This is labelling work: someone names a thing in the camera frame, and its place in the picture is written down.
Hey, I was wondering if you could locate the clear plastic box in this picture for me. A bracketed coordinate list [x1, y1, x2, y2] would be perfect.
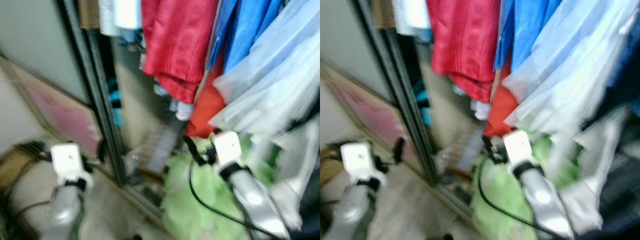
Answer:
[125, 117, 187, 177]
[434, 117, 487, 175]

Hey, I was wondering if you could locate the orange garment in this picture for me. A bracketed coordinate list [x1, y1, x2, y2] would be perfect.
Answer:
[186, 54, 229, 139]
[482, 56, 522, 139]

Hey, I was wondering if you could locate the small white cloth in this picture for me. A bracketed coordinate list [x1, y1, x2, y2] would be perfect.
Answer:
[170, 99, 194, 122]
[470, 99, 492, 122]

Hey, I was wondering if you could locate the pink framed board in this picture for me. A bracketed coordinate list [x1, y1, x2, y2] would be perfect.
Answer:
[320, 61, 424, 174]
[0, 54, 107, 160]

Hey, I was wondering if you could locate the light green cloth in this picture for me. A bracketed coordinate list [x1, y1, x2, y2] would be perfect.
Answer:
[162, 137, 282, 240]
[470, 134, 582, 240]

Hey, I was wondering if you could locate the blue black striped cloth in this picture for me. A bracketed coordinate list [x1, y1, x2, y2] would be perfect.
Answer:
[107, 77, 124, 127]
[415, 79, 432, 127]

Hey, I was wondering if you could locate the brown woven basket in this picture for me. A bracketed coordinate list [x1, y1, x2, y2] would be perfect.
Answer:
[320, 144, 347, 187]
[0, 142, 52, 197]

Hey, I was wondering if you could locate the dark navy garment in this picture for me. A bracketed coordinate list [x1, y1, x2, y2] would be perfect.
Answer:
[596, 55, 640, 240]
[300, 167, 321, 240]

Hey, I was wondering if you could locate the white plastic bag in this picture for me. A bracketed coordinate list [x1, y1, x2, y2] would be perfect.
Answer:
[559, 106, 632, 237]
[269, 116, 321, 232]

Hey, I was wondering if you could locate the red hanging garment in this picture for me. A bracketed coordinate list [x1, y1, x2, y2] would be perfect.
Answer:
[140, 0, 221, 104]
[427, 0, 503, 104]

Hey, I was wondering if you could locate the translucent pale blue garment cover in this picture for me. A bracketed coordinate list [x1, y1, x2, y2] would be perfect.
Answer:
[209, 0, 321, 137]
[502, 0, 640, 142]

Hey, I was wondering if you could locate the blue hanging garment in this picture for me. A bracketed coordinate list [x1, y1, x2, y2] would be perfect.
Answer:
[207, 0, 287, 74]
[492, 0, 565, 72]

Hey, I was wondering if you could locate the grey sliding wardrobe door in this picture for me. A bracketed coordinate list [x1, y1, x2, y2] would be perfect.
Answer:
[320, 0, 442, 187]
[0, 0, 129, 187]

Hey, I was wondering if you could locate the white hanging garment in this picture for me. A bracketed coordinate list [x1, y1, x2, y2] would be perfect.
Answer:
[392, 0, 432, 37]
[97, 0, 144, 37]

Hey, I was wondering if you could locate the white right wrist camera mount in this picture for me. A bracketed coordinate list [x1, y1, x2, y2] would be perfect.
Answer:
[212, 130, 244, 174]
[502, 129, 535, 174]

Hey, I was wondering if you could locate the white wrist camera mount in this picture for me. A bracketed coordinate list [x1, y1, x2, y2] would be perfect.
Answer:
[212, 130, 244, 174]
[50, 142, 94, 188]
[502, 129, 535, 174]
[340, 141, 389, 187]

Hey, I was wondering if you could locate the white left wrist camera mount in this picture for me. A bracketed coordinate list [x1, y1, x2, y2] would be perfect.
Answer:
[50, 142, 94, 188]
[340, 141, 389, 187]

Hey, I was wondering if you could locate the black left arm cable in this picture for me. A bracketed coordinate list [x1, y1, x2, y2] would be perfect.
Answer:
[0, 148, 55, 226]

